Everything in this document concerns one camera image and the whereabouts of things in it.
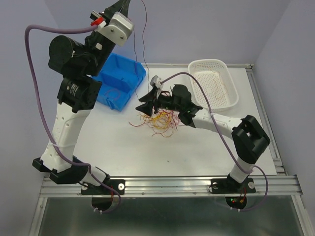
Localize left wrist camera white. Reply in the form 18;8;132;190
96;12;134;47

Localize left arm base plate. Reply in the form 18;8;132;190
81;179;126;196

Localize white perforated basket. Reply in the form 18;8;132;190
188;59;239;113

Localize red wire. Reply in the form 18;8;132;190
104;88;122;101
130;0;150;99

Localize red yellow wires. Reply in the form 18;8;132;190
129;110;184;138

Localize aluminium front rail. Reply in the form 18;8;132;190
39;176;303;198

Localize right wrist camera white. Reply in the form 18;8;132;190
150;75;163;91

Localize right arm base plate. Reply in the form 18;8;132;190
209;177;256;194

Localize yellow wire in basket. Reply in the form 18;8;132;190
211;76;231;99

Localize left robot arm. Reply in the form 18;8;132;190
25;0;134;194

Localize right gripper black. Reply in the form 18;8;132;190
136;88;183;116

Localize blue plastic bin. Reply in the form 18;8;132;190
94;53;146;112

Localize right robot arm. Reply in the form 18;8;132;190
136;85;270;192

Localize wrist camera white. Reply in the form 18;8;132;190
150;75;163;91
96;12;134;47

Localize red wire in bin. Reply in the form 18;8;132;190
104;88;122;101

